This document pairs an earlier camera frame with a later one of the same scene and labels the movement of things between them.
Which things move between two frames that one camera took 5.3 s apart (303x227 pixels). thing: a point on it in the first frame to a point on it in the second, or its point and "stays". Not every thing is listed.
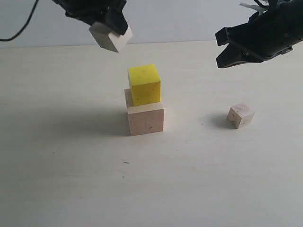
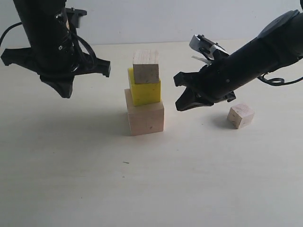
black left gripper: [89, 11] to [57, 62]
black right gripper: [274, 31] to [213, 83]
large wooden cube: [144, 118] stays
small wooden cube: [241, 115] stays
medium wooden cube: [108, 40] to [146, 63]
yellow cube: [145, 84] stays
